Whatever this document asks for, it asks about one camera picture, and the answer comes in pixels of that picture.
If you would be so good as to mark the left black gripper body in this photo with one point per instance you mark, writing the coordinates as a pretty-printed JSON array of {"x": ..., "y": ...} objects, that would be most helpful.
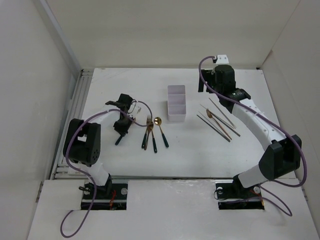
[{"x": 122, "y": 125}]

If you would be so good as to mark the green handled utensil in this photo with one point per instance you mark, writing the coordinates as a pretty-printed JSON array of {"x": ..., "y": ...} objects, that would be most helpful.
[{"x": 119, "y": 140}]

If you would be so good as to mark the gold fork green handle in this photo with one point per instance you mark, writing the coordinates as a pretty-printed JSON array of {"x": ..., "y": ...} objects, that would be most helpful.
[
  {"x": 148, "y": 121},
  {"x": 151, "y": 126}
]

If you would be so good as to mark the gold spoon green handle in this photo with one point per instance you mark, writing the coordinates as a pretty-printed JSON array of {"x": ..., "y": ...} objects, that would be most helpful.
[{"x": 158, "y": 122}]

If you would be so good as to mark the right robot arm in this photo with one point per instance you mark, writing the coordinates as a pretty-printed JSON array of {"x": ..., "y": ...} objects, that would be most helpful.
[{"x": 282, "y": 151}]

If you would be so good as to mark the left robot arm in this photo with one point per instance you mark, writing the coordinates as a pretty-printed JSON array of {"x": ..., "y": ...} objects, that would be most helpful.
[{"x": 82, "y": 145}]

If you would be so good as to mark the silver chopstick far right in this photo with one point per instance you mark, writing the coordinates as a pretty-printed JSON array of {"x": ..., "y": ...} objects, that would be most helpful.
[{"x": 225, "y": 118}]

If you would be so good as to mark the silver chopstick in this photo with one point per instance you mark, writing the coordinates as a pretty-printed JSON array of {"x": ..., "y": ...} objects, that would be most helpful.
[
  {"x": 225, "y": 118},
  {"x": 220, "y": 119}
]

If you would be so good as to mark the rose gold small fork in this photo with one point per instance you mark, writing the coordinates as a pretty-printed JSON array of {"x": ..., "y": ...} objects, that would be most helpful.
[{"x": 209, "y": 114}]

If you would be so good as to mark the dark grey chopstick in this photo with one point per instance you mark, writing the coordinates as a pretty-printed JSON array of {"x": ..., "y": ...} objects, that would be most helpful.
[
  {"x": 201, "y": 115},
  {"x": 215, "y": 129}
]

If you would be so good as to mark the white three-compartment utensil holder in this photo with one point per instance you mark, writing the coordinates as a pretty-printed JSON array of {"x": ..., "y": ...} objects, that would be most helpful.
[{"x": 176, "y": 103}]

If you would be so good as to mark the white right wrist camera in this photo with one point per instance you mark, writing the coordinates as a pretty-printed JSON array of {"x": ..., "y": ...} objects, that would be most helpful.
[{"x": 222, "y": 59}]

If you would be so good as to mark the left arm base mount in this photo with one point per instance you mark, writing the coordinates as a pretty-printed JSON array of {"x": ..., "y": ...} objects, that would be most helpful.
[{"x": 113, "y": 199}]

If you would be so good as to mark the aluminium frame rail left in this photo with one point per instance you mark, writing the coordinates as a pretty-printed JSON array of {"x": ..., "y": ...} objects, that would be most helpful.
[{"x": 74, "y": 108}]

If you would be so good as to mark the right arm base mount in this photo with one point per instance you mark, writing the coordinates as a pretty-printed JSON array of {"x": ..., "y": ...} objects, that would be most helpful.
[{"x": 232, "y": 197}]

